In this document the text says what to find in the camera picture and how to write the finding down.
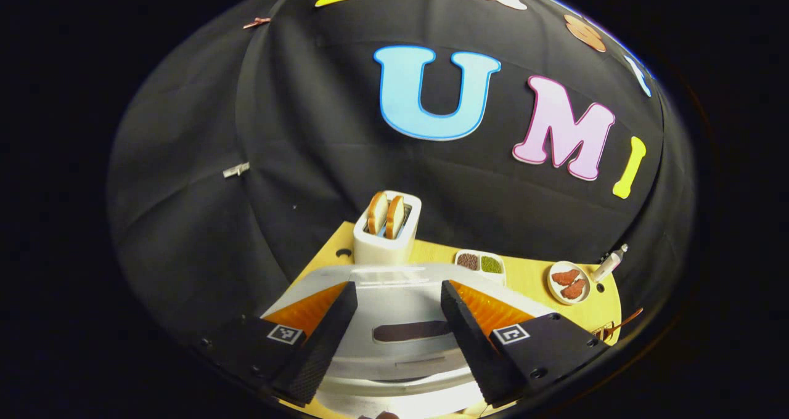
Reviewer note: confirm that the pink cloth clip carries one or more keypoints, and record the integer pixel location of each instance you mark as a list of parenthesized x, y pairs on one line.
[(256, 23)]

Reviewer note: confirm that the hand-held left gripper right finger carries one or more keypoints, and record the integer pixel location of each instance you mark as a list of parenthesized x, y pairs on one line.
[(471, 345)]

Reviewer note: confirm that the brown meat piece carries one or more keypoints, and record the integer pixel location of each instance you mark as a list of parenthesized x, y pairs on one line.
[(566, 276), (574, 289)]

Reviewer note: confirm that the small pink label bottle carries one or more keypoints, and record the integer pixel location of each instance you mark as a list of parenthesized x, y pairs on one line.
[(607, 265)]

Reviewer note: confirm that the brown wooden spoon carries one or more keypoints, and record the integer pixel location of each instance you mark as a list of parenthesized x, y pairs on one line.
[(625, 320)]

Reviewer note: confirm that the small white tag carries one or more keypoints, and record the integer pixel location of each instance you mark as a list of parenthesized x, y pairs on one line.
[(236, 170)]

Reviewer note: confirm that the toasted bread slice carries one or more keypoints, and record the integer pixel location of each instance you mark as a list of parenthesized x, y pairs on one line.
[(376, 212), (394, 217)]

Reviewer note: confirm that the white divided grain dish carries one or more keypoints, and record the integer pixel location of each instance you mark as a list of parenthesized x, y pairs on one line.
[(481, 274)]

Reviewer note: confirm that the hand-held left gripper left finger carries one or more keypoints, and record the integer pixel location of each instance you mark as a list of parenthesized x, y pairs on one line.
[(323, 345)]

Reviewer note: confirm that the black backdrop cloth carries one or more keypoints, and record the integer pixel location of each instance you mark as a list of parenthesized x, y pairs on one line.
[(308, 135)]

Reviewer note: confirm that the white round plate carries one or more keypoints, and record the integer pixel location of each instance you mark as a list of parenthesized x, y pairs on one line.
[(555, 291)]

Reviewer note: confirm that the white toaster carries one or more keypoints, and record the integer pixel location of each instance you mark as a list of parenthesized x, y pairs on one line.
[(385, 251)]

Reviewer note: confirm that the white rice cooker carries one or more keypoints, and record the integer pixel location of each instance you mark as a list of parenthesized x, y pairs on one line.
[(400, 302)]

